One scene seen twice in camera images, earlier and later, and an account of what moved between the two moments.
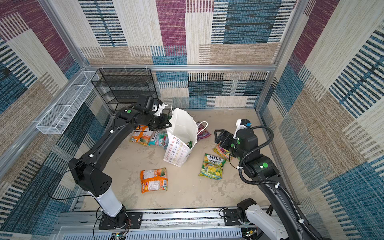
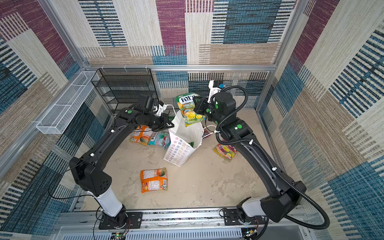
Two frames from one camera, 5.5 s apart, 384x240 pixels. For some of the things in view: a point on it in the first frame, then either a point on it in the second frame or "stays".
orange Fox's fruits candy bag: (223, 152) stays
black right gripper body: (228, 143) → (205, 109)
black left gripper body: (157, 123) stays
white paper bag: (181, 137) stays
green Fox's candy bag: (212, 167) → (185, 103)
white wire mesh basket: (55, 122) stays
